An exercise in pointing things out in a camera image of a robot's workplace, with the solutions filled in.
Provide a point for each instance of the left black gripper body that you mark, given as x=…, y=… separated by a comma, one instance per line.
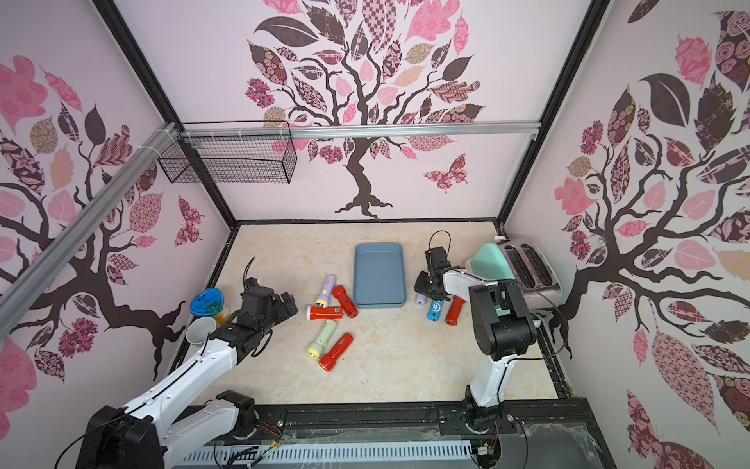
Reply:
x=279, y=313

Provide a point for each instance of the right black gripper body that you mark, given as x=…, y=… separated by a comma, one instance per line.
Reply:
x=431, y=283

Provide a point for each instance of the blue flashlight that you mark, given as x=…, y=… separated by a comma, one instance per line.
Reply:
x=436, y=308

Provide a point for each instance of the purple flashlight yellow rim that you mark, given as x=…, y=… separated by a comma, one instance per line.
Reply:
x=326, y=292

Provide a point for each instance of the pale green flashlight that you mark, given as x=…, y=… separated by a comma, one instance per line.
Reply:
x=318, y=346

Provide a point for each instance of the red flashlight front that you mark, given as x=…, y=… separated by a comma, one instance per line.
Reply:
x=328, y=361

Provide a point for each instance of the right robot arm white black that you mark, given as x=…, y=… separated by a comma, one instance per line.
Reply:
x=502, y=324

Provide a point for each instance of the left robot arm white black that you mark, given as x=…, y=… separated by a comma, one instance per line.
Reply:
x=163, y=426

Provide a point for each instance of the grey-blue storage tray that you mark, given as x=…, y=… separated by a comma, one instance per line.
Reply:
x=379, y=278

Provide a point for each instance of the red flashlight white head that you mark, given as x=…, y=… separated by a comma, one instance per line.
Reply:
x=324, y=313

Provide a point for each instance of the blue floral mug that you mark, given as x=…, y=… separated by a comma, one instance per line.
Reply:
x=199, y=331

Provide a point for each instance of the mint green toaster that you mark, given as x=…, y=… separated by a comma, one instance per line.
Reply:
x=521, y=259

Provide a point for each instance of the black wire basket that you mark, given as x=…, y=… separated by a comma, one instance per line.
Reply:
x=258, y=152

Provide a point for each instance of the white slotted cable duct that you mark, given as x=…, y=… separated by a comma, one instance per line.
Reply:
x=328, y=455

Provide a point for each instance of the aluminium rail back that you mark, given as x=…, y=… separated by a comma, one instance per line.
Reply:
x=369, y=131

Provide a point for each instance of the aluminium rail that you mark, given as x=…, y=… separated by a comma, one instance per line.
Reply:
x=21, y=295
x=369, y=131

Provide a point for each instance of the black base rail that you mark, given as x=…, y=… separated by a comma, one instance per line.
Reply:
x=531, y=434

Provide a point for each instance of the aluminium rail left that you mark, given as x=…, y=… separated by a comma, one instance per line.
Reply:
x=21, y=295

